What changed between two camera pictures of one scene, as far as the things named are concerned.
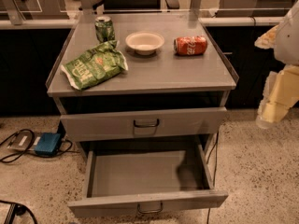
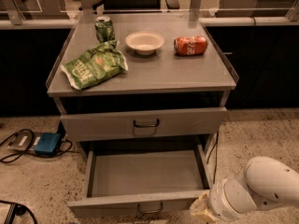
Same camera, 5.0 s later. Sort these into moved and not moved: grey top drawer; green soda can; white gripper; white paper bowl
Moved: white gripper
Not moved: grey top drawer; green soda can; white paper bowl
